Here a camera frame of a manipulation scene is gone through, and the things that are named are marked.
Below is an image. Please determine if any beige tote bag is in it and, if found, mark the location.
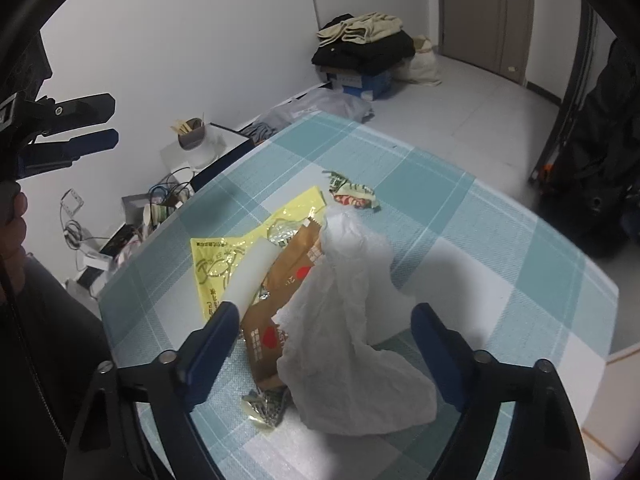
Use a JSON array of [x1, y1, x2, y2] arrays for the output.
[[395, 35, 443, 86]]

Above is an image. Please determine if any clear plastic square frame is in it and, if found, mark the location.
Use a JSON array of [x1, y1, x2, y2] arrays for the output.
[[60, 189, 83, 221]]

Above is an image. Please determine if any brown paper cup with sticks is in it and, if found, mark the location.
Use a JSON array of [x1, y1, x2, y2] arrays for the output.
[[170, 117, 206, 151]]

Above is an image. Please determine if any green red candy wrapper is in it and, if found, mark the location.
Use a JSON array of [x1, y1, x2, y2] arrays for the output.
[[324, 170, 381, 210]]

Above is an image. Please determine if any black garment pile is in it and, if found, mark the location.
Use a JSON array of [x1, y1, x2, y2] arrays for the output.
[[311, 30, 416, 68]]

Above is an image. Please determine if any beige garment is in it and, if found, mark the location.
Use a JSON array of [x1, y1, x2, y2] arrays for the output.
[[317, 11, 403, 48]]

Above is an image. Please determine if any white cable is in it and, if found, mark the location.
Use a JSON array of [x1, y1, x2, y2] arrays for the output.
[[62, 220, 108, 281]]

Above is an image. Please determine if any person's left hand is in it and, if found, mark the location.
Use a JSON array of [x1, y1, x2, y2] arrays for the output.
[[0, 192, 29, 261]]

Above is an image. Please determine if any black backpack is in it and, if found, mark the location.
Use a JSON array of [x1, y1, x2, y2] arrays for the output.
[[540, 35, 640, 261]]

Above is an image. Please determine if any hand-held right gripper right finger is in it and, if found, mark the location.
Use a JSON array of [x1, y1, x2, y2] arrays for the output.
[[410, 302, 591, 480]]

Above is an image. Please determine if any small silver foil piece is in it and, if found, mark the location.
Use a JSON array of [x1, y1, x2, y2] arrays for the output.
[[267, 222, 301, 246]]

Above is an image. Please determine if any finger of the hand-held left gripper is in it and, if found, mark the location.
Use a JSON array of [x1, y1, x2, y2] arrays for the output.
[[19, 128, 120, 179], [35, 92, 116, 136]]

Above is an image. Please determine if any small black box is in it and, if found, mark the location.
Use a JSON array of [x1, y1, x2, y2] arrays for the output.
[[97, 225, 136, 261]]

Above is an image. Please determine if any white translucent container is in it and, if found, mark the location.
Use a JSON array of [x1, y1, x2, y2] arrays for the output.
[[185, 127, 223, 171]]

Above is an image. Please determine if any white wardrobe with gold trim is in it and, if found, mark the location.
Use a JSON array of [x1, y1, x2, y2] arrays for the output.
[[580, 342, 640, 466]]

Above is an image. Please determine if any silver crumpled wrapper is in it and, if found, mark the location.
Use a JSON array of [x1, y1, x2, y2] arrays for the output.
[[241, 387, 288, 428]]

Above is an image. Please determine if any clear plastic bag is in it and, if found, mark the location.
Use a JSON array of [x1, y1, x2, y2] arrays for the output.
[[265, 89, 373, 126]]

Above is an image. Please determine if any white plastic tube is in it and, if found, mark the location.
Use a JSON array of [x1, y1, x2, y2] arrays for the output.
[[222, 241, 277, 312]]

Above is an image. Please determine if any brown door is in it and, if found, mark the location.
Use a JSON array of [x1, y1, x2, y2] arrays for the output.
[[437, 0, 536, 86]]

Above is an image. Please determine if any brown snack wrapper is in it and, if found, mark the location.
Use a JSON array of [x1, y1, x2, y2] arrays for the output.
[[240, 220, 326, 391]]

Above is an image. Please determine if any yellow snack wrapper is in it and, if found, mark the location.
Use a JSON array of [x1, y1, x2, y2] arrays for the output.
[[190, 185, 328, 323]]

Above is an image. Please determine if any teal checked tablecloth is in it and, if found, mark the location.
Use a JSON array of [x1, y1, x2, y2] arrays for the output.
[[97, 112, 621, 480]]

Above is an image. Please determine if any person's left forearm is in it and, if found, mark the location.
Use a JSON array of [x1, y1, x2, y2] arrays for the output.
[[0, 255, 118, 461]]

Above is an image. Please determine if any blue cardboard box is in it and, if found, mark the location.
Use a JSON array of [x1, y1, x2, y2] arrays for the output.
[[320, 65, 393, 101]]

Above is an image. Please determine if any white plastic bag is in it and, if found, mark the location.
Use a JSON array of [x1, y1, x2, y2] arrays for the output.
[[276, 208, 438, 435]]

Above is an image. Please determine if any bunch of thin cables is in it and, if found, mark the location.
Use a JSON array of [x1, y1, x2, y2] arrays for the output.
[[147, 170, 193, 206]]

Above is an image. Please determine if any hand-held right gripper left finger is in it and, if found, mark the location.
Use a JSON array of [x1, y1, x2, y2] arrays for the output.
[[62, 300, 241, 480]]

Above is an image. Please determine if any dark grey door frame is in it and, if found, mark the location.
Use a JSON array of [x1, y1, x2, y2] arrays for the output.
[[530, 0, 601, 186]]

